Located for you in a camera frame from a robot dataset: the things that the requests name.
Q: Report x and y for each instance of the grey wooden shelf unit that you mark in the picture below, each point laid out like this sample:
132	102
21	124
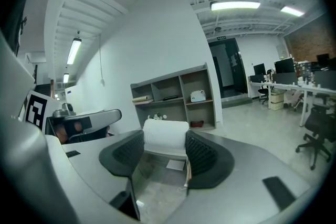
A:
173	110

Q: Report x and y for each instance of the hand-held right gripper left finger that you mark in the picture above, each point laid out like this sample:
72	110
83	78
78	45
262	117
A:
92	160

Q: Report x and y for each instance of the white and blue bag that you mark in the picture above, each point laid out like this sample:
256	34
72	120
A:
197	95

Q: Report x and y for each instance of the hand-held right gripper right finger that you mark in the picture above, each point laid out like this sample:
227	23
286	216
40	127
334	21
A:
236	191

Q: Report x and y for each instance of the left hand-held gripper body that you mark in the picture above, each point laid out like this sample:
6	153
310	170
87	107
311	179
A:
36	110

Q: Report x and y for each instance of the flat black device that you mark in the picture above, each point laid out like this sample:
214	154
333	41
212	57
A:
170	98

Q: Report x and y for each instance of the white paper sheet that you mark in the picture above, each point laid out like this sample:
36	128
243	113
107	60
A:
176	164

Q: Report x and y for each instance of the black office chair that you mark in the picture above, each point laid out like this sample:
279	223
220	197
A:
263	93
319	123

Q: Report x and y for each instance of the white office desk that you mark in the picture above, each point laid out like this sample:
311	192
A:
302	87

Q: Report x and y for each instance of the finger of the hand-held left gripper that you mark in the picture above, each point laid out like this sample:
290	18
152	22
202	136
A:
105	116

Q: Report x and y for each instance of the white paper roll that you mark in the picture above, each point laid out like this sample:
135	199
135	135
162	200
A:
165	135

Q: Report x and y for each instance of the beige paper roll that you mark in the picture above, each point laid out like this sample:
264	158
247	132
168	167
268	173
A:
143	99

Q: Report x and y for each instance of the black computer monitor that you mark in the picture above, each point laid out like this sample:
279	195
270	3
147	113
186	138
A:
284	65
323	60
259	69

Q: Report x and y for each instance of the black door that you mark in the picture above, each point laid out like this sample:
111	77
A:
231	68

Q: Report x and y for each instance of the green exit sign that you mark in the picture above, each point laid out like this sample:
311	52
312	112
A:
221	38

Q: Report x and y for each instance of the long ceiling light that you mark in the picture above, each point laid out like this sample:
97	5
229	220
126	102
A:
235	5
65	78
292	11
74	51

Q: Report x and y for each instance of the person's left hand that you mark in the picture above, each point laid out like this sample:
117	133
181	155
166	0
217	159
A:
61	136

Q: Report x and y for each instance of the red pouch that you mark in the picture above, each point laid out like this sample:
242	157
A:
197	124

